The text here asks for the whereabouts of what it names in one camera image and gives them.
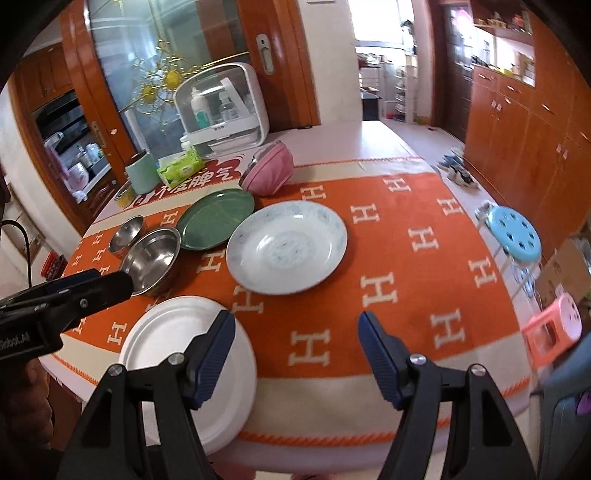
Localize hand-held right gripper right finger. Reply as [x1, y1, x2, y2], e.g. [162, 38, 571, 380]
[358, 310, 529, 480]

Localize green tissue pack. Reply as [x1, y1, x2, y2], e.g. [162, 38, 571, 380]
[157, 148, 205, 188]

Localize green plate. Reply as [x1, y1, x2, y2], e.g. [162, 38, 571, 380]
[175, 188, 256, 252]

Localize red and black basket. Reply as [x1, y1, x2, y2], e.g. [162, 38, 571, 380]
[41, 251, 68, 280]

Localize white storage box clear front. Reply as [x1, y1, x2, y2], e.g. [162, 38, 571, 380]
[174, 62, 270, 151]

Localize wooden wall cabinets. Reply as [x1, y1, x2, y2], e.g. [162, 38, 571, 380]
[464, 0, 591, 278]

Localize white and black sneaker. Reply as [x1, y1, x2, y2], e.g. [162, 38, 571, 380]
[450, 167, 479, 190]

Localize blue denim garment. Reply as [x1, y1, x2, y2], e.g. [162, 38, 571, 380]
[542, 351, 591, 480]

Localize plain white plate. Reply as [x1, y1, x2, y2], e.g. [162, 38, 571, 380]
[117, 295, 258, 457]

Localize white shelf rack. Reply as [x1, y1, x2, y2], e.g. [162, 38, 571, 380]
[394, 65, 419, 123]

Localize large steel bowl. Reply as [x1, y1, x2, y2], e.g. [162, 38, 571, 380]
[119, 226, 182, 297]

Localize pink plastic stool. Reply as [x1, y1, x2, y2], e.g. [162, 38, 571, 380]
[522, 295, 583, 370]

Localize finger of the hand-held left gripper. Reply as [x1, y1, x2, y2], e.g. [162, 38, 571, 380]
[41, 270, 136, 330]
[0, 271, 101, 309]

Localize mint green canister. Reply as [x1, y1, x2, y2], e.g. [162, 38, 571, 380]
[126, 151, 160, 195]

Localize blue round stool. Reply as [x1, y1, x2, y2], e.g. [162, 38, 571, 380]
[475, 202, 542, 296]

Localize pink bowl with steel lining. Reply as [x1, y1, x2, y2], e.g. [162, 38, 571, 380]
[239, 141, 296, 198]

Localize glass sliding door gold ornament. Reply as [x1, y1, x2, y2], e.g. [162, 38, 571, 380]
[69, 0, 320, 185]

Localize wooden kitchen cabinet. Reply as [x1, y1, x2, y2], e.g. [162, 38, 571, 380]
[11, 44, 123, 222]

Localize orange patterned blanket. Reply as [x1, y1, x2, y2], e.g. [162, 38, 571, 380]
[60, 159, 533, 444]

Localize white bottle with teal label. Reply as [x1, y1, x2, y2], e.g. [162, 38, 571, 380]
[191, 88, 211, 130]

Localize clear plastic bottle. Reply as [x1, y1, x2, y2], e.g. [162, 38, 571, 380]
[217, 92, 237, 124]

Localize cardboard box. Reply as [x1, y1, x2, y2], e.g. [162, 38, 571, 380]
[536, 237, 591, 319]

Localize dark wooden door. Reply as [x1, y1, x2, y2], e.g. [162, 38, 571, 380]
[441, 0, 475, 141]

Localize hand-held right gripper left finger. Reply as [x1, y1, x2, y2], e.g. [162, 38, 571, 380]
[55, 310, 237, 480]

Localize small steel bowl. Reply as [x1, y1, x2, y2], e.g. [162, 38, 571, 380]
[107, 215, 147, 257]

